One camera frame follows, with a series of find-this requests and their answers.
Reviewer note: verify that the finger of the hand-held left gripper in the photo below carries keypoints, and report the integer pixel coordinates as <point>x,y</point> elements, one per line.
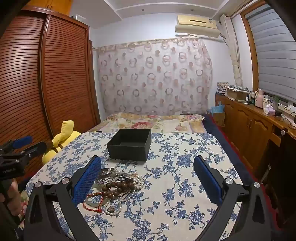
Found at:
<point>22,140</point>
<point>34,148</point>

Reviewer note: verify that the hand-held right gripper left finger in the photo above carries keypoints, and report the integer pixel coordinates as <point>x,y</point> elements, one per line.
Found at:
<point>87,180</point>

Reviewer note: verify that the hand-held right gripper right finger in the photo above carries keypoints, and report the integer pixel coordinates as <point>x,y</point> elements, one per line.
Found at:
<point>208,180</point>

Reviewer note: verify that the silver bangle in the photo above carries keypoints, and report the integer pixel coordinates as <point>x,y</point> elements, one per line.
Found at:
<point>106,172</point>

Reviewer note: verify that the black storage box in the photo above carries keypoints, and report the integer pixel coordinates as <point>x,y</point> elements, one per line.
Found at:
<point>129,144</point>

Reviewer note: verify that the person's left hand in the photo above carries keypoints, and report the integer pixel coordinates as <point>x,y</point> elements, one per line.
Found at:
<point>14,192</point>

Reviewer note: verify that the yellow plush toy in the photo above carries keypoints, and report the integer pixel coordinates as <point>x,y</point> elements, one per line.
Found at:
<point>67,136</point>

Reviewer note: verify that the blue floral tablecloth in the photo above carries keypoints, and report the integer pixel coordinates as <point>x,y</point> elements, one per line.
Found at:
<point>166,185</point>

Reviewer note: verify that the navy blue bed sheet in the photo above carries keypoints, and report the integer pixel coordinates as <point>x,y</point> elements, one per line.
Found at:
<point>222,139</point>

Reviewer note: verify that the wooden sideboard cabinet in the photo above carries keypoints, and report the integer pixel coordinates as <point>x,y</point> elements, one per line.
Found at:
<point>245,125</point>

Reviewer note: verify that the blue gift bag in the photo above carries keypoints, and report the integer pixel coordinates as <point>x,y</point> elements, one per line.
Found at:
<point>218,114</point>

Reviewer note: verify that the dark wooden chair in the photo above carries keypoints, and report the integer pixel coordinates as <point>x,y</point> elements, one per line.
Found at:
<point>282,162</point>

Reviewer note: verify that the brown louvered wooden wardrobe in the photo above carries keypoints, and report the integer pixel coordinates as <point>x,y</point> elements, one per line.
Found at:
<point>64,69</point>

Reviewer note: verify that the floral bed blanket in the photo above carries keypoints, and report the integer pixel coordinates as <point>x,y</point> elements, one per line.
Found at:
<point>148,122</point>

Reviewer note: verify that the cardboard box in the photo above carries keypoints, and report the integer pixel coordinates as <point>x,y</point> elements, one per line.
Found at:
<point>235,94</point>

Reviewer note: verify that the pink tissue box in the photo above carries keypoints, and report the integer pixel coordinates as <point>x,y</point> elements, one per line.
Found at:
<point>270,110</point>

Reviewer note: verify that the pink thermos jug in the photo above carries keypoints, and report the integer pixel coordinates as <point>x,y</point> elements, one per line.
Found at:
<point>259,99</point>

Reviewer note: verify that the tied beige side drape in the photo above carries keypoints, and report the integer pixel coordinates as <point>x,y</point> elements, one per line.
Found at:
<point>233,58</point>

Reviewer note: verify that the grey window blind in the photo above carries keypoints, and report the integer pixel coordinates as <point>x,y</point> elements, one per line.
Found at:
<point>272,53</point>

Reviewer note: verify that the beige wall air conditioner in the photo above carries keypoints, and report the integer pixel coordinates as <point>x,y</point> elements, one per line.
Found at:
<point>196,26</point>

